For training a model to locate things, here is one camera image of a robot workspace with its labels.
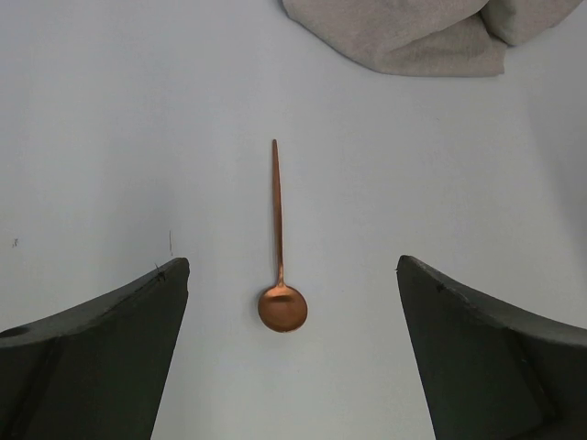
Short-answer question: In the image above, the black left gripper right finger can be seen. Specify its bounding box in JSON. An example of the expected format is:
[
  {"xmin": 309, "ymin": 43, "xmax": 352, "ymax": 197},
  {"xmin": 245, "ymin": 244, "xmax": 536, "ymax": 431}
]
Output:
[{"xmin": 396, "ymin": 256, "xmax": 586, "ymax": 439}]

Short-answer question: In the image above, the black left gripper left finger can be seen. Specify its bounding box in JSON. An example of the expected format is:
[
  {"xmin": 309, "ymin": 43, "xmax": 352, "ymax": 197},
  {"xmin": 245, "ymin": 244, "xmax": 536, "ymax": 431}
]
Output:
[{"xmin": 1, "ymin": 258, "xmax": 190, "ymax": 439}]

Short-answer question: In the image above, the grey cloth napkin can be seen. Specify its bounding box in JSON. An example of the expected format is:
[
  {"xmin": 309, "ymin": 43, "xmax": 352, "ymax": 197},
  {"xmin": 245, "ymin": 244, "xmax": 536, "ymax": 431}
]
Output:
[{"xmin": 282, "ymin": 0, "xmax": 580, "ymax": 77}]

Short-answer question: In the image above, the copper spoon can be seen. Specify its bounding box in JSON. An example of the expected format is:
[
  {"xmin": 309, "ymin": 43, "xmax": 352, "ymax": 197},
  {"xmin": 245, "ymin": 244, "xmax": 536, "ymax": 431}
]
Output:
[{"xmin": 258, "ymin": 139, "xmax": 308, "ymax": 333}]

